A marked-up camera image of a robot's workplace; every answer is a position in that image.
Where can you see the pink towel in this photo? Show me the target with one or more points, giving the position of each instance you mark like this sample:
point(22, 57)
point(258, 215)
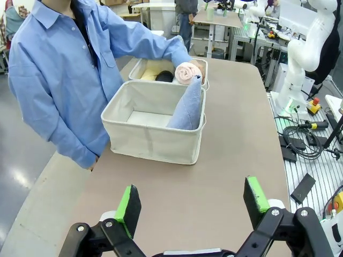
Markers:
point(186, 72)

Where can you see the black office chair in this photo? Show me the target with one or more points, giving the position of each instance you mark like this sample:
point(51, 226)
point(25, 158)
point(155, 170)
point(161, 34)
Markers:
point(331, 53)

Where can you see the blue cone towel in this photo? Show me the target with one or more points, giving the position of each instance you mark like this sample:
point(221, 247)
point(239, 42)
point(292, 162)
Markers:
point(187, 112)

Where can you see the person's left hand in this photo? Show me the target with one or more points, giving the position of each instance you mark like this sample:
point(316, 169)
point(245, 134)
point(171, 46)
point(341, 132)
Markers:
point(202, 71)

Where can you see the green bottle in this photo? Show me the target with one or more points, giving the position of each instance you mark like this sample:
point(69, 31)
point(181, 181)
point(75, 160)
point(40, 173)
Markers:
point(210, 14)

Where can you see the person's right hand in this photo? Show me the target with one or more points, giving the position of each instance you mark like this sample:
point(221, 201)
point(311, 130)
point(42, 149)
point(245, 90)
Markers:
point(95, 162)

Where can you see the person in blue shirt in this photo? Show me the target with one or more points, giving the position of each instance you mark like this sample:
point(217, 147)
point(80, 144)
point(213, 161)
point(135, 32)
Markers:
point(59, 80)

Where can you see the orange emergency stop box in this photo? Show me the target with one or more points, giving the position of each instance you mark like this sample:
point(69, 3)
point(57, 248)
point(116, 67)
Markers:
point(337, 203)

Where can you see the bystander in grey jacket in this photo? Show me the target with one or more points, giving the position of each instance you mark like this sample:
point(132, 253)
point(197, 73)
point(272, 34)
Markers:
point(185, 21)

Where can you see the red emergency stop button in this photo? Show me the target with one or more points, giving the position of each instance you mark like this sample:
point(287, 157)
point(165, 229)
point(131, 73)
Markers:
point(314, 105)

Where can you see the left gripper black green-tipped left finger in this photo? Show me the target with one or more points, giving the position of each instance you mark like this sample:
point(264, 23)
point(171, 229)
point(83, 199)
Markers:
point(126, 214)

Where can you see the black flat box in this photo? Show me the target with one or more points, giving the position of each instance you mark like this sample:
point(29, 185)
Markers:
point(303, 188)
point(293, 143)
point(289, 154)

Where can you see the aluminium frame workbench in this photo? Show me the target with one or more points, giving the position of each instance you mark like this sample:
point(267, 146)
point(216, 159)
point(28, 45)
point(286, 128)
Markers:
point(254, 42)

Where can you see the white background counter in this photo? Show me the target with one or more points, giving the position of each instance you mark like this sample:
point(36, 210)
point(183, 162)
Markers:
point(163, 17)

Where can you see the tan background table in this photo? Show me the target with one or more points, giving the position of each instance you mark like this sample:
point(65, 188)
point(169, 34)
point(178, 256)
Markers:
point(218, 18)

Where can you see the yellow rolled towel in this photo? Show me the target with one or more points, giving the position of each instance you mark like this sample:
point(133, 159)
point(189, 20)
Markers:
point(148, 75)

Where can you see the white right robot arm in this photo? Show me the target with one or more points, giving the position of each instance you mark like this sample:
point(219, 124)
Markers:
point(308, 53)

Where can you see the person's right forearm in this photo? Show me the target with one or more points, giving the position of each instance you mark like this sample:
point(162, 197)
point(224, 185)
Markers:
point(77, 139)

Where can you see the black stand pole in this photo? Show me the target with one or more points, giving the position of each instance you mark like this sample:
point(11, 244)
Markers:
point(335, 131)

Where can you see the dark grey towel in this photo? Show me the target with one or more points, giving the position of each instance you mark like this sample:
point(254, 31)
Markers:
point(164, 76)

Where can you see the person's left forearm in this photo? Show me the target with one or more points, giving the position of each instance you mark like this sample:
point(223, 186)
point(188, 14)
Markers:
point(166, 46)

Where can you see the left gripper black green-tipped right finger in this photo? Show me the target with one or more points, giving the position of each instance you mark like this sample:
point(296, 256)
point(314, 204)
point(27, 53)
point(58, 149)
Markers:
point(256, 203)

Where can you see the black yellow handheld switch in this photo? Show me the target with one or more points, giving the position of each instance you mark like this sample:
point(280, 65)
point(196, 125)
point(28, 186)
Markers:
point(316, 124)

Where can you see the cream fabric storage box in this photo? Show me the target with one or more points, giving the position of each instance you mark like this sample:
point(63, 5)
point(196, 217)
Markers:
point(136, 73)
point(150, 144)

